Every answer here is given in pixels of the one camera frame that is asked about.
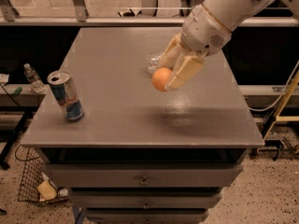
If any black cable on floor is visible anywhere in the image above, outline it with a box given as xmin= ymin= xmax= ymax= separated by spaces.
xmin=14 ymin=144 xmax=41 ymax=163

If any bottom grey drawer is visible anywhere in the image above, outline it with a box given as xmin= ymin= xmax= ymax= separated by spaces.
xmin=85 ymin=209 xmax=208 ymax=224

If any small background water bottle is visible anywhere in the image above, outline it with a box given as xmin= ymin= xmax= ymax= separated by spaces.
xmin=23 ymin=63 xmax=46 ymax=93

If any grey drawer cabinet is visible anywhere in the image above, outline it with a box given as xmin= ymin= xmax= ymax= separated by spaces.
xmin=21 ymin=26 xmax=265 ymax=224

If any clear plastic water bottle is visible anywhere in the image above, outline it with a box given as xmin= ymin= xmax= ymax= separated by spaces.
xmin=146 ymin=52 xmax=163 ymax=75

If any red bull can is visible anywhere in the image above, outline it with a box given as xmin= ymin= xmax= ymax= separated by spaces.
xmin=47 ymin=70 xmax=84 ymax=121

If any grey drawer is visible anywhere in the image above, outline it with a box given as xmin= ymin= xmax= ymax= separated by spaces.
xmin=69 ymin=189 xmax=221 ymax=209
xmin=44 ymin=163 xmax=242 ymax=188
xmin=85 ymin=209 xmax=208 ymax=224

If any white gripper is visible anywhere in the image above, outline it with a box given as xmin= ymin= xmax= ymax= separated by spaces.
xmin=158 ymin=5 xmax=232 ymax=91

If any top grey drawer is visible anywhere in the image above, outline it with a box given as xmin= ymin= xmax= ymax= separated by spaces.
xmin=44 ymin=163 xmax=242 ymax=188

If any black wire basket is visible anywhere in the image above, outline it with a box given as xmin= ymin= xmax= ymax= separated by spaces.
xmin=18 ymin=148 xmax=68 ymax=206

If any middle grey drawer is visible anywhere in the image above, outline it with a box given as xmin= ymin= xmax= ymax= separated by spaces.
xmin=69 ymin=189 xmax=221 ymax=209

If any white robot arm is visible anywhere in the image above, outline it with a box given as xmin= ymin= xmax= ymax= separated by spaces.
xmin=151 ymin=0 xmax=299 ymax=91

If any yellow metal stand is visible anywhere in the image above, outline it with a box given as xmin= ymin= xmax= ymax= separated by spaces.
xmin=262 ymin=72 xmax=299 ymax=140

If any orange fruit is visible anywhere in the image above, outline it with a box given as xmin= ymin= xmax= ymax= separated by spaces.
xmin=151 ymin=67 xmax=172 ymax=91

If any grey metal railing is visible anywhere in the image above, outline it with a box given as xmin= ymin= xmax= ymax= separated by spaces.
xmin=0 ymin=0 xmax=299 ymax=28

